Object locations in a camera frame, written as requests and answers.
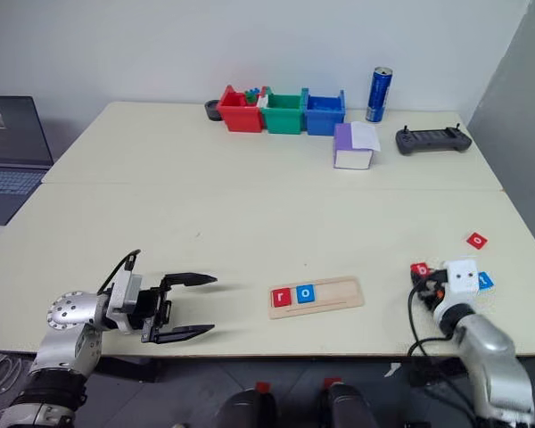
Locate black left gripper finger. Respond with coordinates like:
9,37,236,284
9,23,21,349
151,324,217,346
160,271,218,288

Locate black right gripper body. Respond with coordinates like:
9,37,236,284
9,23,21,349
416,267,450,314

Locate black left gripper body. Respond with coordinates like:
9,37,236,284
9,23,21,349
131,275,174,344

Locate blue letter block t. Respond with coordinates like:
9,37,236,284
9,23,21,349
476,270,497,292

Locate red letter block o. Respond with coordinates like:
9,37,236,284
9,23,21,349
465,231,490,250

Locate wooden letter tray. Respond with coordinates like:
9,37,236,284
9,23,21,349
267,276,366,321

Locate red letter block r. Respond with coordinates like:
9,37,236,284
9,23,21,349
271,288,293,309

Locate blue letter block o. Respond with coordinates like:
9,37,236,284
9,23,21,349
295,284,317,306

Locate dark rounded shape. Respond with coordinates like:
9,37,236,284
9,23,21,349
318,383,380,428
214,388,278,428

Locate dark grey handheld controller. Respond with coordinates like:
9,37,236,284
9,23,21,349
394,123,473,157

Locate purple and white box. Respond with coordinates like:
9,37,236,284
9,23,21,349
333,122,378,170

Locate white paper sheet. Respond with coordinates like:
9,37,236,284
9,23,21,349
350,120,382,152

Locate black round holder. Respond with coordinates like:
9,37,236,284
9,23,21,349
204,99,224,122

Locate red plastic bin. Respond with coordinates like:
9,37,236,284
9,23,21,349
216,84,265,134

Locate green plastic bin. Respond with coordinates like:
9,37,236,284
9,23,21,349
259,86,306,136

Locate blue plastic bin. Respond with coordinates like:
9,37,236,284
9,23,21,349
301,87,347,136

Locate blue drink can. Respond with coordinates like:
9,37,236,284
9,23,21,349
365,66,394,124

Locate grey laptop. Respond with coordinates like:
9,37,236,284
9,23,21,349
0,95,54,227

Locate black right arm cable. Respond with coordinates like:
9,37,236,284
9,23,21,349
405,279,478,420

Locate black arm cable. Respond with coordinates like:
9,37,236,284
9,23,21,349
405,279,478,420
96,250,142,295

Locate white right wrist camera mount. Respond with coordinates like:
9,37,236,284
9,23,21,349
442,258,481,296

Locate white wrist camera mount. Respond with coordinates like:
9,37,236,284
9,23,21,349
108,269,144,333
442,258,481,296

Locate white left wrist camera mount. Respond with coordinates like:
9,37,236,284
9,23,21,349
108,269,144,333

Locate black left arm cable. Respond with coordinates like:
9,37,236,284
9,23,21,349
96,250,142,295

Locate white floor cables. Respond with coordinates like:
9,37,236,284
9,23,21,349
0,350,35,409

